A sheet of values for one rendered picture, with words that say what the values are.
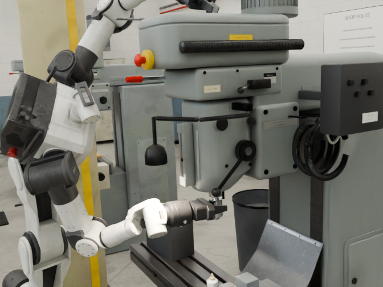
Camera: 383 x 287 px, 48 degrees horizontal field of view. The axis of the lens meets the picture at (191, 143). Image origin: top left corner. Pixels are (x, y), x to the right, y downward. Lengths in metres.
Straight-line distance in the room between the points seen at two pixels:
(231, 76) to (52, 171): 0.64
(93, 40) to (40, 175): 0.56
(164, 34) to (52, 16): 1.83
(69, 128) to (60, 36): 1.59
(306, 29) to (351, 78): 5.81
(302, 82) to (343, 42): 5.06
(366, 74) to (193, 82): 0.51
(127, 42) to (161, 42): 9.73
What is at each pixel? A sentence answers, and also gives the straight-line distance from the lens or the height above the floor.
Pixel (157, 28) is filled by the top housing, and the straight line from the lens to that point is 1.29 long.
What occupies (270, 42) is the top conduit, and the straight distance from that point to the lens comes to 1.38.
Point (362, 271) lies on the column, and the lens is 1.84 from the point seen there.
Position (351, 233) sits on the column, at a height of 1.09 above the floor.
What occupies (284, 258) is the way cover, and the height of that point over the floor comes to 0.96.
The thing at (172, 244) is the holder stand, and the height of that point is 0.98.
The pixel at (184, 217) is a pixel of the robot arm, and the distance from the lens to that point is 1.44.
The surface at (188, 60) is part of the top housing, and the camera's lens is 1.25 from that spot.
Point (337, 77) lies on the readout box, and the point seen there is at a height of 1.69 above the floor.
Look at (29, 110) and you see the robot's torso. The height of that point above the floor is 1.61.
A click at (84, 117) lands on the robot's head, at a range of 1.44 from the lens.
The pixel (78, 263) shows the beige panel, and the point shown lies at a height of 0.34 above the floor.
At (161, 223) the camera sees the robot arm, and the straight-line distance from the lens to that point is 1.42.
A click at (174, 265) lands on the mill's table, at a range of 1.89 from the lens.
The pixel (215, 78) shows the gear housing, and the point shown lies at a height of 1.70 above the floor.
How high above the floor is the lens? 1.75
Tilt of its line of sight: 11 degrees down
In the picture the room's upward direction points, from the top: 2 degrees counter-clockwise
